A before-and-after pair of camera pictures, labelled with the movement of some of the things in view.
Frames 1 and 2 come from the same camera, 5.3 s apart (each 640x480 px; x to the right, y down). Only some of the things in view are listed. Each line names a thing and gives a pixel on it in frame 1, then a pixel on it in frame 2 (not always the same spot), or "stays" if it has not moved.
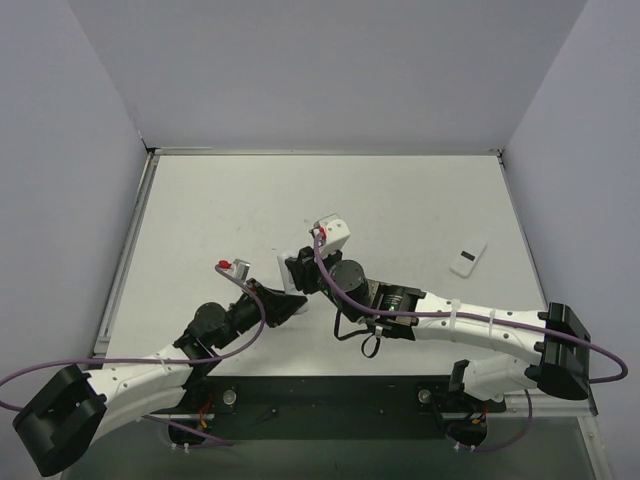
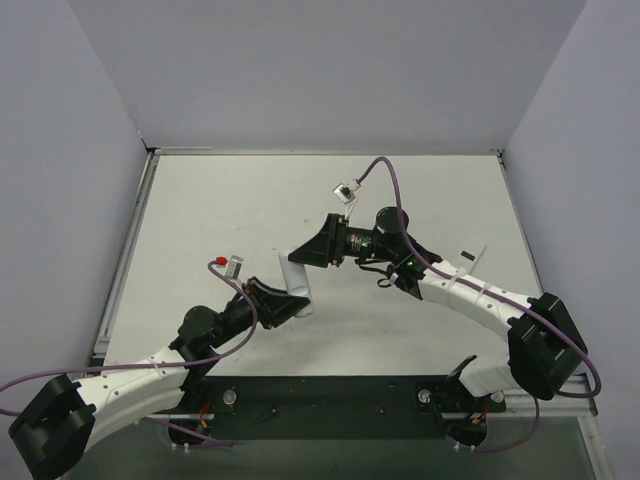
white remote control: (287, 279) stays
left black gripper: (263, 298) stays
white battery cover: (468, 256) stays
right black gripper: (300, 273) → (338, 241)
